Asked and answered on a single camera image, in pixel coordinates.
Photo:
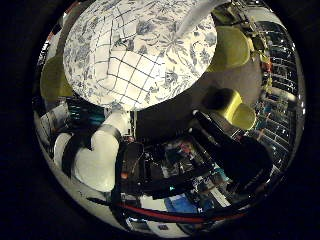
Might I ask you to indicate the blue floral white tablecloth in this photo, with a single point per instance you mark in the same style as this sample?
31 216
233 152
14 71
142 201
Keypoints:
186 50

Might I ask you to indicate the metal storage shelving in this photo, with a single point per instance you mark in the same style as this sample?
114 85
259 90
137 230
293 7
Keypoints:
283 66

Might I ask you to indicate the white grid-checked cloth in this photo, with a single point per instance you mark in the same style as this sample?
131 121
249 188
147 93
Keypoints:
126 76

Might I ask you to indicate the yellow-green stool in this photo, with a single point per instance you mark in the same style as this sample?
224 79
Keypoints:
238 110

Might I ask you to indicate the blue box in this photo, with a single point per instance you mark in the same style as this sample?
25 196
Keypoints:
181 204

